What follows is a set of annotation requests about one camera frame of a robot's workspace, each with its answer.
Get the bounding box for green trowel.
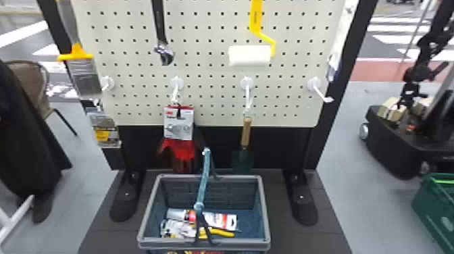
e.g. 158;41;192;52
230;113;255;175

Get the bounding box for white pegboard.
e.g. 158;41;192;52
36;0;379;228

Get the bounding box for red gloves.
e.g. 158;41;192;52
157;104;199;174

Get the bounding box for yellow paint roller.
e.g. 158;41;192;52
227;0;278;68

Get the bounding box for blue basket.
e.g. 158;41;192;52
136;147;272;254

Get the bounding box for white red tool packet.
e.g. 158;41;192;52
165;207;238;232

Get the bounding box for yellow pliers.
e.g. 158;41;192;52
159;218;236;240

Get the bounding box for black wrench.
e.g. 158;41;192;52
151;0;176;67

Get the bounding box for white gloves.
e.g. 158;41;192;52
326;0;360;83

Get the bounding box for yellow scraper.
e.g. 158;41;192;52
55;0;103;97

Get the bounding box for brown chair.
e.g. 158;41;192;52
5;59;78;137

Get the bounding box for green basket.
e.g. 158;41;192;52
411;172;454;254

